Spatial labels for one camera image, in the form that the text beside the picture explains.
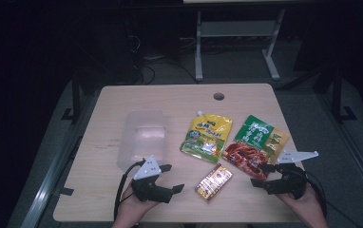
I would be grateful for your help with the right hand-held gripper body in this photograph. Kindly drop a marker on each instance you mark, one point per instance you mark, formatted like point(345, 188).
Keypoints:
point(289, 183)

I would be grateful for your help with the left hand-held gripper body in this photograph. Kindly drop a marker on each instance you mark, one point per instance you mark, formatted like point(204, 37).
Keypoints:
point(148, 190)

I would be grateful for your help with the green and red food packet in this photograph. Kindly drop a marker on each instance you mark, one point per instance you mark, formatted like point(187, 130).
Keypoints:
point(252, 139)

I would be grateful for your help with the person's left hand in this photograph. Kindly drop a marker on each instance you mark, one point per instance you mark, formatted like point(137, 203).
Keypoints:
point(130, 210)

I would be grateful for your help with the person's right hand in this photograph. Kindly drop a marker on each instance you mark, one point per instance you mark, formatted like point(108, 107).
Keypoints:
point(308, 210)

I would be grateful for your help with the small gold packet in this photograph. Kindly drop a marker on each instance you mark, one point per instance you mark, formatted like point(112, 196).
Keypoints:
point(213, 182)

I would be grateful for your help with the clear plastic container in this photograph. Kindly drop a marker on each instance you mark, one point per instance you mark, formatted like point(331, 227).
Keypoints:
point(143, 139)

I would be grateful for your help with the yellow spouted pouch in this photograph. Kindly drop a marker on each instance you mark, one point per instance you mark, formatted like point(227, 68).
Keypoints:
point(206, 137)

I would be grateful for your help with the black metal stand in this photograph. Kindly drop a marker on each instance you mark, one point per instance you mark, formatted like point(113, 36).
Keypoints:
point(337, 95)
point(76, 95)

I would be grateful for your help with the aluminium floor rail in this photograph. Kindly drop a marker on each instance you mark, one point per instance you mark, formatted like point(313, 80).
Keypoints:
point(48, 186)
point(357, 158)

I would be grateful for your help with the white metal table frame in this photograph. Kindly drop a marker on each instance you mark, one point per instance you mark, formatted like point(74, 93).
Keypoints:
point(233, 28)

